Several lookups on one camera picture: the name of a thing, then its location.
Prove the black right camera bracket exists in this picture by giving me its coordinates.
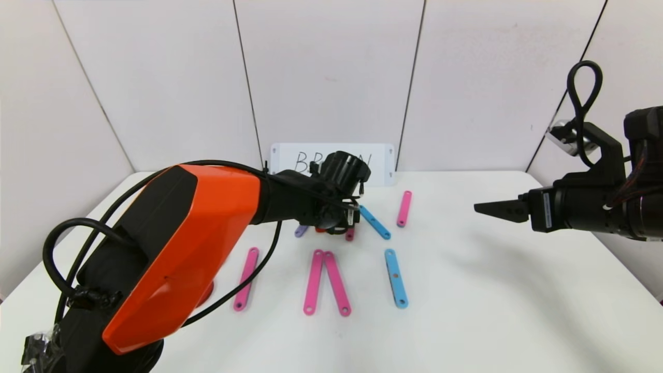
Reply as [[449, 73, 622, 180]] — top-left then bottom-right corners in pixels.
[[580, 122, 626, 186]]

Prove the white BRAIN word card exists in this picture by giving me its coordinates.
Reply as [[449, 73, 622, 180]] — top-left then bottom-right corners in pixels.
[[270, 143, 396, 187]]

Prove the light blue flat bar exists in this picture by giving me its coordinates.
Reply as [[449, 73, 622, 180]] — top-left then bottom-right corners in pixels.
[[384, 249, 409, 309], [360, 205, 393, 240]]

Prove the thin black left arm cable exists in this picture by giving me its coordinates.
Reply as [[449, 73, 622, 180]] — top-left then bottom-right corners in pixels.
[[104, 160, 270, 228]]

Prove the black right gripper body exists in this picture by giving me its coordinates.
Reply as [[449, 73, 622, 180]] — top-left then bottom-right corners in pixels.
[[528, 178, 626, 234]]

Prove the clear plastic wrap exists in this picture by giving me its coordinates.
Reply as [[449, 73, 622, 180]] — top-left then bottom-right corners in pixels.
[[21, 324, 68, 373]]

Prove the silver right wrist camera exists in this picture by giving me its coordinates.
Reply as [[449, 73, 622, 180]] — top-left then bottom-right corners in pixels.
[[546, 120, 599, 156]]

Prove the large red curved piece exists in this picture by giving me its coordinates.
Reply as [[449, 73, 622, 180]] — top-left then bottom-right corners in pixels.
[[197, 280, 216, 307]]

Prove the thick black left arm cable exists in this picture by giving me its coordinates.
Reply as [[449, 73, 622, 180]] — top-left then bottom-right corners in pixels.
[[42, 217, 283, 327]]

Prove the looped black right arm cable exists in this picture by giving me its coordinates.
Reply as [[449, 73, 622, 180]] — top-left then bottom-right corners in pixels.
[[566, 61, 603, 167]]

